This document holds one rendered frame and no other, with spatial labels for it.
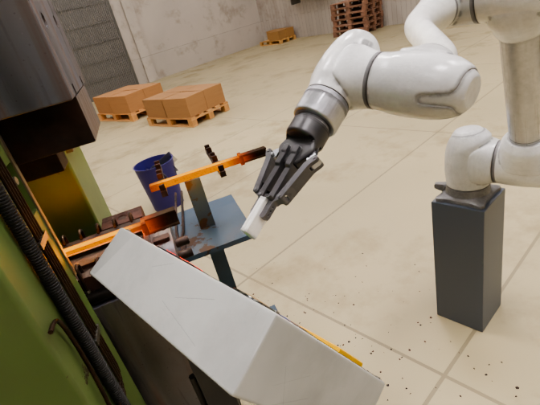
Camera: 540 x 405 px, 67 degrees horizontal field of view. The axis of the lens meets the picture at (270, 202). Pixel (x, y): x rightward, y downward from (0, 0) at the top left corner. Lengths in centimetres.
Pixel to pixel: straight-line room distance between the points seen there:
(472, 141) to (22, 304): 140
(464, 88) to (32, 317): 74
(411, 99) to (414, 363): 136
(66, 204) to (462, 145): 132
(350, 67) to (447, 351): 143
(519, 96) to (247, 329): 115
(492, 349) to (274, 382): 161
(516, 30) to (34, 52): 107
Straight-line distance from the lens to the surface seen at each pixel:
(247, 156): 145
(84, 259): 110
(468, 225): 170
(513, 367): 192
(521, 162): 153
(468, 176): 163
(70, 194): 133
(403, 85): 72
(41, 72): 85
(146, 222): 111
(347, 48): 80
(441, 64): 72
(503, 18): 123
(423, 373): 186
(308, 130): 72
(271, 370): 41
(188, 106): 617
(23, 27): 85
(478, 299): 191
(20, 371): 77
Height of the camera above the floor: 145
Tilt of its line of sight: 26 degrees down
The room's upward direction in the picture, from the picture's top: 14 degrees counter-clockwise
